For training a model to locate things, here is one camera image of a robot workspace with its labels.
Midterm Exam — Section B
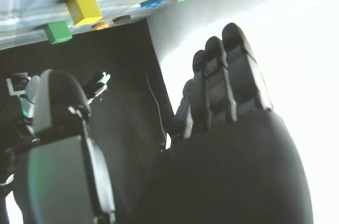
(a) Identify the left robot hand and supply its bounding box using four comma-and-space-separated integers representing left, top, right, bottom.
26, 22, 315, 224

